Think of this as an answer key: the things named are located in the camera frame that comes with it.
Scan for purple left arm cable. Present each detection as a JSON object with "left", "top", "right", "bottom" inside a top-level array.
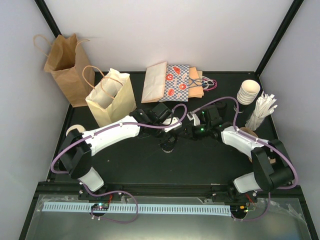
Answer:
[{"left": 49, "top": 103, "right": 188, "bottom": 175}]

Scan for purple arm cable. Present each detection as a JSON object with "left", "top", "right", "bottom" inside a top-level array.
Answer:
[
  {"left": 49, "top": 103, "right": 188, "bottom": 175},
  {"left": 191, "top": 96, "right": 300, "bottom": 223}
]

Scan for black frame post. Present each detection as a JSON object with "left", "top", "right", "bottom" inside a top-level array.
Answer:
[
  {"left": 34, "top": 0, "right": 62, "bottom": 38},
  {"left": 255, "top": 0, "right": 304, "bottom": 77}
]

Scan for black left frame post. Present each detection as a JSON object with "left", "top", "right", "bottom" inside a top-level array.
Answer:
[{"left": 34, "top": 0, "right": 62, "bottom": 38}]

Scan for left stack of paper cups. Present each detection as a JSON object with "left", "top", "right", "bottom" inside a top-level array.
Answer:
[{"left": 65, "top": 124, "right": 86, "bottom": 136}]

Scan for tall black lid stack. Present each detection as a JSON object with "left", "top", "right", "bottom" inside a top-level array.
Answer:
[{"left": 215, "top": 101, "right": 227, "bottom": 118}]

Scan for stack of white paper cups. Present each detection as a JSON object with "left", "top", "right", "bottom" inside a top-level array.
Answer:
[{"left": 236, "top": 79, "right": 261, "bottom": 113}]

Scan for standing brown paper bag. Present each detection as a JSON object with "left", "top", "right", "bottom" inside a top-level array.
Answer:
[{"left": 33, "top": 34, "right": 95, "bottom": 108}]

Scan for coloured bag handle cords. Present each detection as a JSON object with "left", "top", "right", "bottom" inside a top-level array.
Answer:
[{"left": 188, "top": 74, "right": 218, "bottom": 91}]

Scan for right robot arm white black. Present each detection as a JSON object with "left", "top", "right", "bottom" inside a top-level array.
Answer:
[{"left": 183, "top": 105, "right": 295, "bottom": 202}]

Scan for black right frame post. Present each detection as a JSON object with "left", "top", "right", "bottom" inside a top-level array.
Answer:
[{"left": 255, "top": 0, "right": 304, "bottom": 77}]

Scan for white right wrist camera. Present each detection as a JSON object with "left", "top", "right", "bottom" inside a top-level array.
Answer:
[{"left": 187, "top": 112, "right": 201, "bottom": 126}]

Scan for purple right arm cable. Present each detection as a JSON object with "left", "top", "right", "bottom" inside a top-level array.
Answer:
[{"left": 191, "top": 96, "right": 300, "bottom": 223}]

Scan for brown flat paper bag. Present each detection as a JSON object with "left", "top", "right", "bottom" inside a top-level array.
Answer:
[{"left": 188, "top": 67, "right": 204, "bottom": 98}]

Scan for white flat paper bag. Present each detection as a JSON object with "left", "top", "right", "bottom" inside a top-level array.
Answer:
[{"left": 141, "top": 61, "right": 167, "bottom": 103}]

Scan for small circuit board with LEDs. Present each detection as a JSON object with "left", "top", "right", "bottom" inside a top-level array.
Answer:
[{"left": 90, "top": 203, "right": 109, "bottom": 211}]

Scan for purple cable loop at front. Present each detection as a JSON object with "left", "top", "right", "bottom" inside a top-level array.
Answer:
[{"left": 82, "top": 184, "right": 139, "bottom": 224}]

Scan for blue checkered paper bag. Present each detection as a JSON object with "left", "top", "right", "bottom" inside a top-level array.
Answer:
[{"left": 159, "top": 64, "right": 190, "bottom": 102}]

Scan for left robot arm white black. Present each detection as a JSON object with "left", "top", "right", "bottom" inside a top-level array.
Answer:
[{"left": 52, "top": 103, "right": 183, "bottom": 200}]

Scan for cream paper bag with handles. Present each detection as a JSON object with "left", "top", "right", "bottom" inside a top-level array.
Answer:
[{"left": 85, "top": 68, "right": 137, "bottom": 127}]

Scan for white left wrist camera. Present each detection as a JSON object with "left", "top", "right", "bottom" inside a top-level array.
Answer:
[{"left": 162, "top": 117, "right": 182, "bottom": 133}]

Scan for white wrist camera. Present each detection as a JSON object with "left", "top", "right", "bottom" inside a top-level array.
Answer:
[
  {"left": 187, "top": 112, "right": 201, "bottom": 126},
  {"left": 162, "top": 117, "right": 182, "bottom": 133}
]

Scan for glass of wrapped stirrers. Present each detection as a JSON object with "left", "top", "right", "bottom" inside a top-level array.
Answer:
[{"left": 245, "top": 92, "right": 277, "bottom": 131}]

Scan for light blue slotted cable duct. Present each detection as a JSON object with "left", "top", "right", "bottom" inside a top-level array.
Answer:
[{"left": 42, "top": 202, "right": 231, "bottom": 217}]

